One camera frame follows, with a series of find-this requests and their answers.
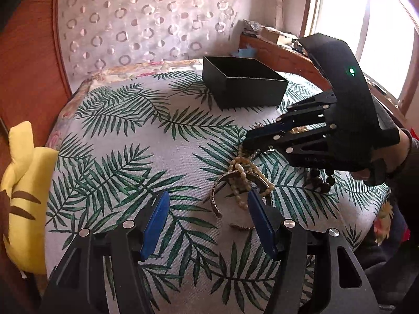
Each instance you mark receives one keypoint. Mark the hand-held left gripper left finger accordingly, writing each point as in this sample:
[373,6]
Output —
[156,224]

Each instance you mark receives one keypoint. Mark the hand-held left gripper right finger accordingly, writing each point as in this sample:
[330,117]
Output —
[262,227]

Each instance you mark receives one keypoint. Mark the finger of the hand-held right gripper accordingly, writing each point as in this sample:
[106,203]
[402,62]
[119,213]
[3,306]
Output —
[304,148]
[311,113]

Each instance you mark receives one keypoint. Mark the patterned metal bangle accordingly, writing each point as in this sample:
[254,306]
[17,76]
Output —
[214,199]

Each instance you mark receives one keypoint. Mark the black box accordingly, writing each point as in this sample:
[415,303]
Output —
[244,83]

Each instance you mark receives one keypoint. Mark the person's right hand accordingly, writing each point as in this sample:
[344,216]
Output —
[403,147]

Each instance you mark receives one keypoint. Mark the wooden nightstand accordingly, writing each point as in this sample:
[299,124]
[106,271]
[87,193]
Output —
[281,57]

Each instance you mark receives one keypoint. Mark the leaf-printed bed sheet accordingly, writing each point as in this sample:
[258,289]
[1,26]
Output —
[137,157]

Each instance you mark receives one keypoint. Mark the blue crumpled cloth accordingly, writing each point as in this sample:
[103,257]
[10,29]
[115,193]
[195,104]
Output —
[245,53]

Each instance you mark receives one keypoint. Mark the pile of clutter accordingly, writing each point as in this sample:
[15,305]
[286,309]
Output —
[271,32]

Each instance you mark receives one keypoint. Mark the wooden framed window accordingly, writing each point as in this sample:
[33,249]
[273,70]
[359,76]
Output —
[376,16]

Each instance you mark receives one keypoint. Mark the cream lace curtain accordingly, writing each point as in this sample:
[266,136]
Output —
[291,3]

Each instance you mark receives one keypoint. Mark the person's dark clothing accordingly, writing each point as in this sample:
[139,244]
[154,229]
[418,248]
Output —
[392,261]

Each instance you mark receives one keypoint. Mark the yellow plush toy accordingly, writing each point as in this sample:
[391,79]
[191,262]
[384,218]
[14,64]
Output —
[26,183]

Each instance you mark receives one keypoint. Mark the floral mattress cover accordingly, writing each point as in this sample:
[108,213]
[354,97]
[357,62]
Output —
[98,77]

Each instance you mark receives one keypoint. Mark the wooden headboard with patterned panel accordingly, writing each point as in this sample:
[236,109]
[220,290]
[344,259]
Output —
[137,23]

